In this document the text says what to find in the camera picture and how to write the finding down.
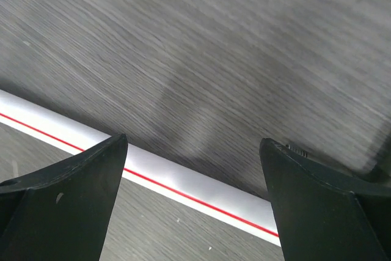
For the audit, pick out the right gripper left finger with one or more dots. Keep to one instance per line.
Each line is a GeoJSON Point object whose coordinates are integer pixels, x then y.
{"type": "Point", "coordinates": [62, 211]}

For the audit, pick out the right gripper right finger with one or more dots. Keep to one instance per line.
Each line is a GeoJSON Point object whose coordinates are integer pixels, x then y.
{"type": "Point", "coordinates": [322, 213]}

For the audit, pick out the white PVC pipe frame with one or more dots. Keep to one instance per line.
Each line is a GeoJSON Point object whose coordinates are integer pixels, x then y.
{"type": "Point", "coordinates": [205, 194]}

